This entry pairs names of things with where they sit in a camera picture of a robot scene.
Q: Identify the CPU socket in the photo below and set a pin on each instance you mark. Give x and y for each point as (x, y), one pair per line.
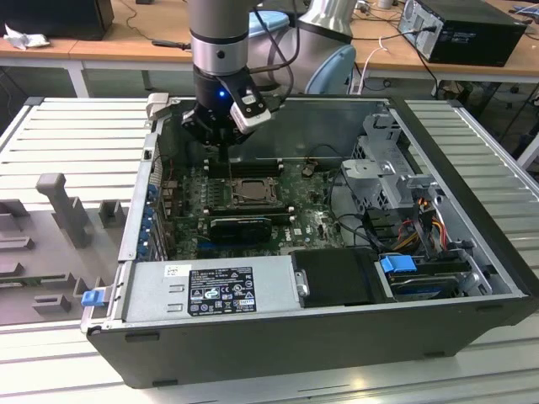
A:
(257, 203)

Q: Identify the large black box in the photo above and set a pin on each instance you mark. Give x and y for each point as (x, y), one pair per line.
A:
(54, 19)

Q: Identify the blue disk carrier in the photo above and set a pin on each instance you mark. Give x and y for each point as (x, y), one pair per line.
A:
(396, 266)

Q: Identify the wooden desk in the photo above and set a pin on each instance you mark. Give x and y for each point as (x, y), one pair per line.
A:
(42, 52)
(126, 50)

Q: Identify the black open PC case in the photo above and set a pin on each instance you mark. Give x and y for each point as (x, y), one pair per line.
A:
(295, 353)

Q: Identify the hard disk drive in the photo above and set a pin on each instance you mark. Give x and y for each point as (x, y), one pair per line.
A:
(425, 286)

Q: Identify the blue case latch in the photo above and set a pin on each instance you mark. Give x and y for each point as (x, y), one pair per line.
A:
(92, 298)

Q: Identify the grey parts rack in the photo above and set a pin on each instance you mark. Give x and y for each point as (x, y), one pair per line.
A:
(42, 269)

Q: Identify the blue slot retainer strip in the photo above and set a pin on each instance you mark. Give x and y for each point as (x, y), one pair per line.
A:
(148, 219)

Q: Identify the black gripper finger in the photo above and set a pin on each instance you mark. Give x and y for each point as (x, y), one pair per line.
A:
(240, 136)
(198, 126)

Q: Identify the silver metal drive cage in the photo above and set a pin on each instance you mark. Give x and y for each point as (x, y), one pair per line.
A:
(370, 168)

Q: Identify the green motherboard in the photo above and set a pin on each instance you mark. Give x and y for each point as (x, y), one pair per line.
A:
(311, 223)

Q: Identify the crumpled white paper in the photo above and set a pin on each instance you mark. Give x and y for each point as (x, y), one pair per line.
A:
(25, 40)

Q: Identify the black graphics card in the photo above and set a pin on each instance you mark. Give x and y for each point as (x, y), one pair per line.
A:
(240, 231)

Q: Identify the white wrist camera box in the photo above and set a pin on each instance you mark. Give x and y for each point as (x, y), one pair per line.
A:
(252, 122)

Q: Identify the white cup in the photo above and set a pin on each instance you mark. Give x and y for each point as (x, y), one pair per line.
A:
(384, 3)

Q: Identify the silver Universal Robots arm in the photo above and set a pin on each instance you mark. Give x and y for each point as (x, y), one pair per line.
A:
(217, 25)

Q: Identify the grey power supply unit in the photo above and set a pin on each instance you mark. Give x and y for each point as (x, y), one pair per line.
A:
(147, 294)

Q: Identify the black PC tower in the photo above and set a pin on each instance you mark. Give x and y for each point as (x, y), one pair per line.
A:
(476, 40)

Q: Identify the black RAM slot bank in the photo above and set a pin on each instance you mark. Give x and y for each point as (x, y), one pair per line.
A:
(252, 167)
(248, 210)

